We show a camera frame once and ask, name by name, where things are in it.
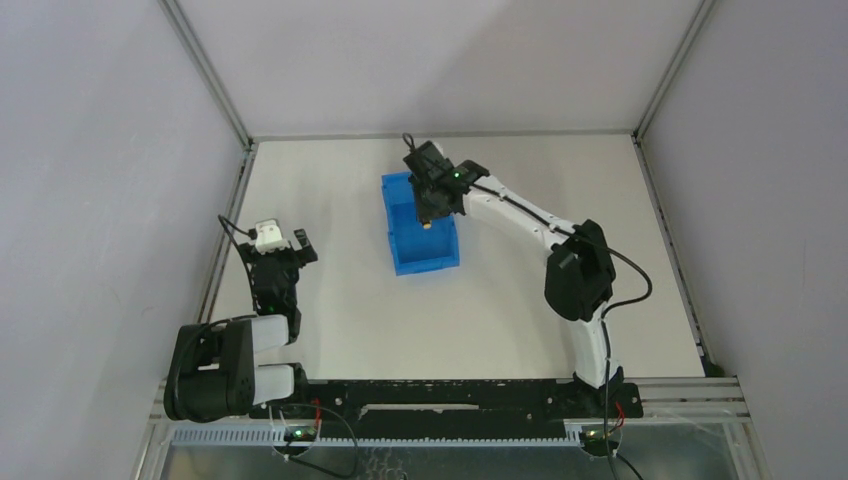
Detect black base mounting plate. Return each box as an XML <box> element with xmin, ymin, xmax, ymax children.
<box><xmin>248</xmin><ymin>378</ymin><xmax>644</xmax><ymax>438</ymax></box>

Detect aluminium frame rail back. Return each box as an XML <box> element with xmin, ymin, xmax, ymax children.
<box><xmin>252</xmin><ymin>128</ymin><xmax>635</xmax><ymax>144</ymax></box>

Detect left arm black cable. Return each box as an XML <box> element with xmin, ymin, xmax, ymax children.
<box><xmin>217</xmin><ymin>214</ymin><xmax>266</xmax><ymax>319</ymax></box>

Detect blue plastic bin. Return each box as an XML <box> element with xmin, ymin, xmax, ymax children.
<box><xmin>381</xmin><ymin>172</ymin><xmax>460</xmax><ymax>276</ymax></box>

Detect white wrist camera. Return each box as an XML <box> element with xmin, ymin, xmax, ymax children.
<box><xmin>254</xmin><ymin>219</ymin><xmax>290</xmax><ymax>255</ymax></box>

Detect white slotted cable duct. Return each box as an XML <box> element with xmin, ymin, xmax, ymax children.
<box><xmin>170</xmin><ymin>425</ymin><xmax>582</xmax><ymax>447</ymax></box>

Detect aluminium frame rail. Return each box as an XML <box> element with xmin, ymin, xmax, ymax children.
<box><xmin>631</xmin><ymin>0</ymin><xmax>724</xmax><ymax>377</ymax></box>
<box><xmin>157</xmin><ymin>0</ymin><xmax>258</xmax><ymax>326</ymax></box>
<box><xmin>252</xmin><ymin>128</ymin><xmax>635</xmax><ymax>144</ymax></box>

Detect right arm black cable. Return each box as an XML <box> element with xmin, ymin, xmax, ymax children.
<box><xmin>401</xmin><ymin>132</ymin><xmax>655</xmax><ymax>480</ymax></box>

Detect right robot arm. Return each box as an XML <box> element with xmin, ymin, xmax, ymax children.
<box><xmin>402</xmin><ymin>133</ymin><xmax>623</xmax><ymax>416</ymax></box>

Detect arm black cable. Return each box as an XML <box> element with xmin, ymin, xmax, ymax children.
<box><xmin>401</xmin><ymin>132</ymin><xmax>655</xmax><ymax>480</ymax></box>
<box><xmin>217</xmin><ymin>214</ymin><xmax>266</xmax><ymax>319</ymax></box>

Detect aluminium frame rail left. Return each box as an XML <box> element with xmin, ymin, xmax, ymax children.
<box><xmin>157</xmin><ymin>0</ymin><xmax>258</xmax><ymax>326</ymax></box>

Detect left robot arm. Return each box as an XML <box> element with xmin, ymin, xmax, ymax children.
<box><xmin>163</xmin><ymin>229</ymin><xmax>318</xmax><ymax>423</ymax></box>

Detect aluminium frame rail right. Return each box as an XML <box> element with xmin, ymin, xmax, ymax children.
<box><xmin>631</xmin><ymin>0</ymin><xmax>724</xmax><ymax>377</ymax></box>

